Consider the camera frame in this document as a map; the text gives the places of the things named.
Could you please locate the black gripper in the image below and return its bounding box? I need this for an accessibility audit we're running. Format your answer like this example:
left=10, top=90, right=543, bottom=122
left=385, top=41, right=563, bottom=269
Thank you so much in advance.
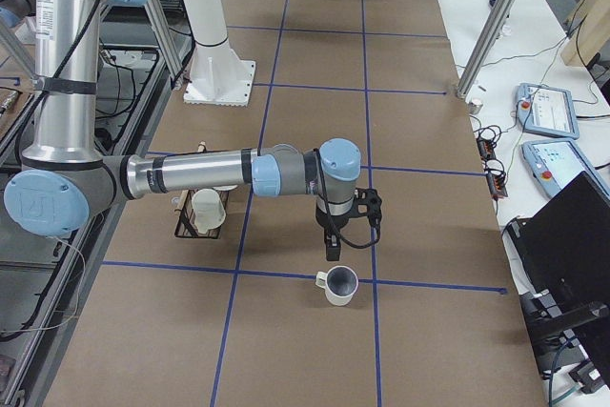
left=315, top=207, right=350, bottom=261

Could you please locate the white mug dark interior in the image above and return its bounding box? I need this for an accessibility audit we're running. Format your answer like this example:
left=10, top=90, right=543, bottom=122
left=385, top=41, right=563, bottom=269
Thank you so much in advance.
left=315, top=266, right=358, bottom=306

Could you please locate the black laptop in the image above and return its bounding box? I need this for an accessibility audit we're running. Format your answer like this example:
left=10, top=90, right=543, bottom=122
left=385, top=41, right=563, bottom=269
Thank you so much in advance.
left=506, top=172, right=609, bottom=381

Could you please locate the teach pendant near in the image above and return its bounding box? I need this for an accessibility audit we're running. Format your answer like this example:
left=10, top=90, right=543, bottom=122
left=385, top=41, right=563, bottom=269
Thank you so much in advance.
left=521, top=138, right=609, bottom=197

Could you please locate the teach pendant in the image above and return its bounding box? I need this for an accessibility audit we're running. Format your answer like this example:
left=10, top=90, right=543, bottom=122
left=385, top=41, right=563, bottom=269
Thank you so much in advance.
left=516, top=83, right=580, bottom=139
left=521, top=138, right=609, bottom=197

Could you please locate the teach pendant far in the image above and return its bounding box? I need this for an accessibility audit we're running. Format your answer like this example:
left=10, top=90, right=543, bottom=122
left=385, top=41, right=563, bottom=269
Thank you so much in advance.
left=516, top=83, right=580, bottom=139

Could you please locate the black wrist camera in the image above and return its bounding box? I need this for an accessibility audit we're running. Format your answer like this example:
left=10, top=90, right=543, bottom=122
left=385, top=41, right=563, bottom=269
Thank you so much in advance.
left=353, top=188, right=382, bottom=230

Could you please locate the white mug with handle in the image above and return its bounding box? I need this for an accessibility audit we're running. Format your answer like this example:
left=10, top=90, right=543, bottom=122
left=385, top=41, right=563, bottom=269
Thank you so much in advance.
left=192, top=189, right=226, bottom=234

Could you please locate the black wire mug rack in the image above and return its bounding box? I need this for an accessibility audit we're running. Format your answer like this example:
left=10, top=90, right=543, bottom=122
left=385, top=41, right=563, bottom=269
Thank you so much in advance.
left=174, top=185, right=236, bottom=239

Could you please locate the white camera pedestal column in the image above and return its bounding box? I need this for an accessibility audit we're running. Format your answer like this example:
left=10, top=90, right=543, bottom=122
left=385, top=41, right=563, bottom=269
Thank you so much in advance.
left=183, top=0, right=255, bottom=107

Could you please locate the aluminium frame post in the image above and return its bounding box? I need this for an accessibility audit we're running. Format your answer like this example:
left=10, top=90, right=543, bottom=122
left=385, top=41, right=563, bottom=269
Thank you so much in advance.
left=456, top=0, right=515, bottom=99

